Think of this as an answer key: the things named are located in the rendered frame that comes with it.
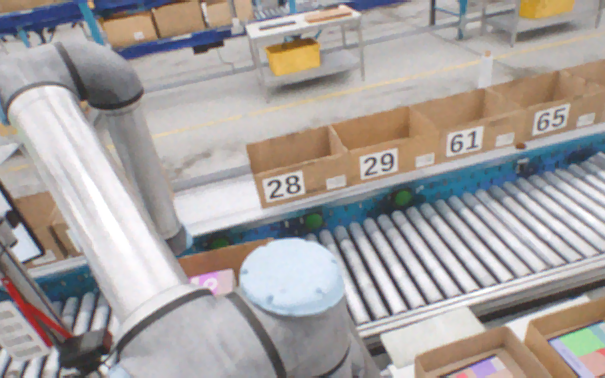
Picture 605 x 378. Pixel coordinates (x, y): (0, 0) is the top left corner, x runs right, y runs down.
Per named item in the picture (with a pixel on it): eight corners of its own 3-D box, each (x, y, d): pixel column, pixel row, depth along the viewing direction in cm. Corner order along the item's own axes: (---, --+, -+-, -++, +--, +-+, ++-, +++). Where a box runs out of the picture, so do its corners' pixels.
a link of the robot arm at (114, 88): (112, 16, 84) (182, 230, 131) (47, 32, 78) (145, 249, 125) (134, 35, 77) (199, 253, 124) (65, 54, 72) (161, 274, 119)
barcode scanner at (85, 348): (122, 367, 103) (99, 343, 97) (77, 384, 102) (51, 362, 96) (126, 345, 108) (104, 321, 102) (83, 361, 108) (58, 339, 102)
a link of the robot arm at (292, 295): (370, 338, 67) (363, 261, 58) (286, 408, 60) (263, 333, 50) (312, 287, 78) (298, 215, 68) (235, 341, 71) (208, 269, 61)
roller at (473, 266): (487, 299, 138) (488, 289, 135) (417, 211, 181) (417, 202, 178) (500, 295, 139) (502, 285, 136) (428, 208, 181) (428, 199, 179)
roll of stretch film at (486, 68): (485, 97, 424) (490, 48, 396) (490, 100, 415) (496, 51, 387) (474, 99, 423) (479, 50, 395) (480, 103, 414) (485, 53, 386)
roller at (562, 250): (573, 273, 142) (576, 263, 139) (484, 193, 184) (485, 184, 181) (586, 269, 142) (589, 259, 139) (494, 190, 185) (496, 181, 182)
